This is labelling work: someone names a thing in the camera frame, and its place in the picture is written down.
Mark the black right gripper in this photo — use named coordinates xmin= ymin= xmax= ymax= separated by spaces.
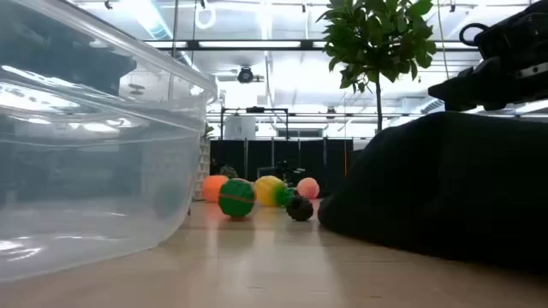
xmin=427 ymin=0 xmax=548 ymax=112

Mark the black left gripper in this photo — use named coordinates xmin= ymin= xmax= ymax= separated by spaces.
xmin=0 ymin=0 xmax=138 ymax=96

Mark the clear plastic tupperware container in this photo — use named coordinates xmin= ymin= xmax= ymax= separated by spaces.
xmin=0 ymin=0 xmax=219 ymax=283

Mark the orange toy fruit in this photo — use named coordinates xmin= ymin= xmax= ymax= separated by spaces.
xmin=202 ymin=175 xmax=230 ymax=204

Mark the pink toy peach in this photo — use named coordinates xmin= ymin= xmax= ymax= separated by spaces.
xmin=296 ymin=176 xmax=321 ymax=200

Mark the yellow toy lemon green leaf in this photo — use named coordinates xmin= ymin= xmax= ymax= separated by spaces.
xmin=253 ymin=175 xmax=296 ymax=209

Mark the dark toy blackberry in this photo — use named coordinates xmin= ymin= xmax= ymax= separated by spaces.
xmin=285 ymin=195 xmax=315 ymax=222

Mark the black cloth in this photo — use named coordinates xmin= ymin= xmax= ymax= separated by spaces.
xmin=317 ymin=111 xmax=548 ymax=275

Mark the green potted tree black pot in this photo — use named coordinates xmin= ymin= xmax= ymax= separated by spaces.
xmin=315 ymin=0 xmax=438 ymax=134

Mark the succulent in white patterned pot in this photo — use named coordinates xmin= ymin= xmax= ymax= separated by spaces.
xmin=193 ymin=123 xmax=214 ymax=202

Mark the white cabinet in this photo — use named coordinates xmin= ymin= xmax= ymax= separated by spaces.
xmin=223 ymin=115 xmax=258 ymax=141

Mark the small background plant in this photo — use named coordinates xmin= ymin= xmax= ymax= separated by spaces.
xmin=218 ymin=164 xmax=240 ymax=181

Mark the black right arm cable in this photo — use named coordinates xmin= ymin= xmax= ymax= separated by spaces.
xmin=459 ymin=21 xmax=491 ymax=48

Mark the thin hanging cable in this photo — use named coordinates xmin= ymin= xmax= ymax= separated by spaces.
xmin=435 ymin=0 xmax=450 ymax=81

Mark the grey hanging cable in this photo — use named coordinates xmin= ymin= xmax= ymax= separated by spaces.
xmin=170 ymin=0 xmax=181 ymax=102

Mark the white hanging cable loop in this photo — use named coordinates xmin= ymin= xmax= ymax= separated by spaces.
xmin=194 ymin=3 xmax=217 ymax=31

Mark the black ceiling dome camera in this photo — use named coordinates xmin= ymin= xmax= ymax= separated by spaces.
xmin=237 ymin=66 xmax=256 ymax=85

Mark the black background gantry frame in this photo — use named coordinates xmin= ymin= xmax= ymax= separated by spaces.
xmin=218 ymin=105 xmax=291 ymax=142

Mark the black partition wall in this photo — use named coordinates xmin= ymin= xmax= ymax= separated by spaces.
xmin=208 ymin=137 xmax=357 ymax=198

